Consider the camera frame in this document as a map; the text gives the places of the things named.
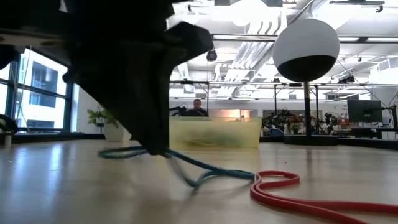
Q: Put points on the red rubber band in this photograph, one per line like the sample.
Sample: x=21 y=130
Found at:
x=256 y=193

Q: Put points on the long ceiling light strip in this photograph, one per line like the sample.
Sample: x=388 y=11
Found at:
x=382 y=39
x=242 y=37

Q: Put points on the background black robot arm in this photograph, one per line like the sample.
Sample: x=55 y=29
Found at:
x=326 y=119
x=276 y=119

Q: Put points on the black computer monitor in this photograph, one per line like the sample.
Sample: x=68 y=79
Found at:
x=363 y=110

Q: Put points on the yellow translucent plastic bin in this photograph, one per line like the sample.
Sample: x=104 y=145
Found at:
x=217 y=130

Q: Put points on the black metal rail frame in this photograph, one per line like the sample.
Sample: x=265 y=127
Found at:
x=46 y=138

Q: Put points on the person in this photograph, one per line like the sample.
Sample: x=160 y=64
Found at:
x=197 y=107
x=292 y=121

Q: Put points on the white globe lamp black base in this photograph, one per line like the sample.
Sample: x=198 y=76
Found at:
x=306 y=37

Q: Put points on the black background rig frame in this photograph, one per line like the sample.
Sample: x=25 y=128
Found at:
x=275 y=99
x=207 y=99

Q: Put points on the black round ceiling fixture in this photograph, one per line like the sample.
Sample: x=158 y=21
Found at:
x=211 y=55

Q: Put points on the blue rubber band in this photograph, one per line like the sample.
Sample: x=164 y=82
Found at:
x=230 y=174

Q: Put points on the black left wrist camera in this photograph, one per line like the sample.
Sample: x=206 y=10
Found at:
x=192 y=42

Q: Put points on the green plant in white pot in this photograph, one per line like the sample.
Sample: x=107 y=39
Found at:
x=113 y=133

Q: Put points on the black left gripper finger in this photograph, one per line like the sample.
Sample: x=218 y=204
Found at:
x=124 y=93
x=158 y=102

